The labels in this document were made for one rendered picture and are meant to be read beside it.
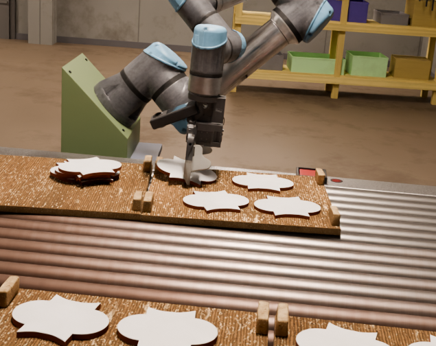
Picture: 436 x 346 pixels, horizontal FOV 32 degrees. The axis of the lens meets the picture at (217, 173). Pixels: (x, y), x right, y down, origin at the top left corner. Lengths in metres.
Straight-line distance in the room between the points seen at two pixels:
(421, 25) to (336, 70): 0.94
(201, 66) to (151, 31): 8.36
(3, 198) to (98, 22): 8.56
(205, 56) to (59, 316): 0.77
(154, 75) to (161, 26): 7.95
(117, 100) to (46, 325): 1.09
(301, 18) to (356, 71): 5.75
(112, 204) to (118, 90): 0.57
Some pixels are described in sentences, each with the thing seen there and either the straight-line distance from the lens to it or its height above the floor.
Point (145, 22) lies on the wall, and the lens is 10.07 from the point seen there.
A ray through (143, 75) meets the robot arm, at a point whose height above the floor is 1.11.
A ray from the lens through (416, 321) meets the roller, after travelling 1.31.
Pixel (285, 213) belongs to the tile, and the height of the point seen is 0.94.
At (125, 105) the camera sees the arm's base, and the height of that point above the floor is 1.03.
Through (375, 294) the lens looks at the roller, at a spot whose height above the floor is 0.91.
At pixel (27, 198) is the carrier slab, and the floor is 0.94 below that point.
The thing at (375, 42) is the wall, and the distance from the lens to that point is 10.18.
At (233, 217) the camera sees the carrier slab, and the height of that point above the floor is 0.94.
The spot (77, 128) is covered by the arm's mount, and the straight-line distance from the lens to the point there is 2.12.
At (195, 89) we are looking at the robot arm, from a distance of 1.73.
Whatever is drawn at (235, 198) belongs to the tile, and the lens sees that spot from 1.68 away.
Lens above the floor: 1.49
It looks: 17 degrees down
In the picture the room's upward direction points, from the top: 4 degrees clockwise
